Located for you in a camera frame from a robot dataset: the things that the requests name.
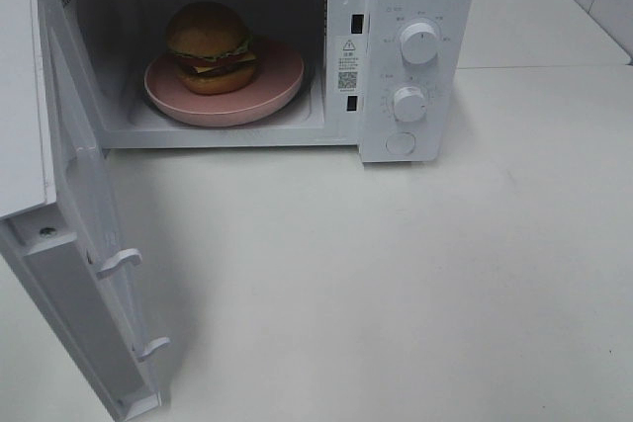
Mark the round white door button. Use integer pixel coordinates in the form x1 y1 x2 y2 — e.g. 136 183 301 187
386 132 416 155

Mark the white warning label sticker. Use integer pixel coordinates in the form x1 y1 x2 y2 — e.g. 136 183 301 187
335 36 361 93

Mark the toy burger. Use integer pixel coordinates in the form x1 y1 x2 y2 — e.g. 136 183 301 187
165 2 257 95

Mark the white microwave door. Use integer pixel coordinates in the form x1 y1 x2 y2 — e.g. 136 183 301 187
1 0 168 421

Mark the white microwave oven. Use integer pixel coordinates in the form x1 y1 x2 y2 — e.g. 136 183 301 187
74 0 471 162

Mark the pink round plate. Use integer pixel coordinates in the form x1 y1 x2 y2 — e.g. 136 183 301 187
143 40 305 127

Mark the lower white timer knob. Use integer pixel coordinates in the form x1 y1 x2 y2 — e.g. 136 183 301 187
393 86 428 123

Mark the upper white power knob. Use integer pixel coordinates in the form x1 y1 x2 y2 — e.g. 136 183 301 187
399 19 439 65

